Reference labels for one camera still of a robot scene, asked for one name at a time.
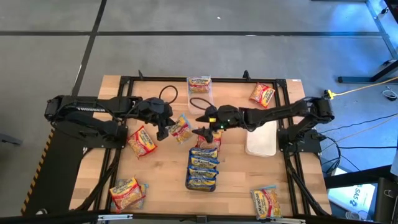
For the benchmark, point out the white box blue print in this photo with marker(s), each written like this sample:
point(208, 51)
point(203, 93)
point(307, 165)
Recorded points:
point(354, 196)

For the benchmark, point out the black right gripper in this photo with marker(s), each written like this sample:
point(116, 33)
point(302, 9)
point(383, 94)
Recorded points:
point(228, 116)

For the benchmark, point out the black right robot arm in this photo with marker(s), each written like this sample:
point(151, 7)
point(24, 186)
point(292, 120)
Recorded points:
point(280, 112)

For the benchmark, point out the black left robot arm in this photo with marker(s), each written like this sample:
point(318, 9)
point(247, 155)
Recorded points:
point(93, 107)

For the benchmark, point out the grey metal bracket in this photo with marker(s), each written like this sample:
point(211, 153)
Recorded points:
point(9, 139)

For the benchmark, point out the black hazard-striped floor mat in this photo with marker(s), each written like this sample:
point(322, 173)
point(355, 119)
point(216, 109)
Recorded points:
point(53, 174)

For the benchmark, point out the red Maruchan noodle pack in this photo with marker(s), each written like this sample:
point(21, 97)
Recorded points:
point(126, 193)
point(141, 143)
point(262, 95)
point(216, 140)

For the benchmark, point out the clear plastic bin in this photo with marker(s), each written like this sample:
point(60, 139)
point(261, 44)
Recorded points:
point(196, 109)

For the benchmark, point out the black aluminium table frame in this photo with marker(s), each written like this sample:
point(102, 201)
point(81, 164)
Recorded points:
point(230, 79)

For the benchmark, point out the silver metal bracket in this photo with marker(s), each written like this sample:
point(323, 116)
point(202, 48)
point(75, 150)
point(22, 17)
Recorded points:
point(287, 220)
point(115, 216)

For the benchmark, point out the dark grey plastic bin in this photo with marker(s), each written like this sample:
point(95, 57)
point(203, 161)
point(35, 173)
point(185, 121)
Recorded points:
point(199, 190)

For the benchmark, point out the light-blue-edged Maruchan noodle pack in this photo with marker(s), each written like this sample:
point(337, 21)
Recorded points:
point(199, 84)
point(182, 129)
point(265, 203)
point(145, 186)

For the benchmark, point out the black desk leg frame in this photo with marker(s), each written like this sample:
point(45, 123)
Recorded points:
point(357, 80)

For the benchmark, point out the white plastic bin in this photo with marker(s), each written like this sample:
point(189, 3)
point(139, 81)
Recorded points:
point(261, 143)

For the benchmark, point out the black frame clamp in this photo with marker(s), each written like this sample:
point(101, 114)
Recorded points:
point(140, 75)
point(246, 75)

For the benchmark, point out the black crossbeam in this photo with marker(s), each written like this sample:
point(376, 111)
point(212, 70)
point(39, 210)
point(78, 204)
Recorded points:
point(62, 218)

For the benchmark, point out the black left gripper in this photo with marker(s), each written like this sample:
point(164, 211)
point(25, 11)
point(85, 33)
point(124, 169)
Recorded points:
point(155, 110)

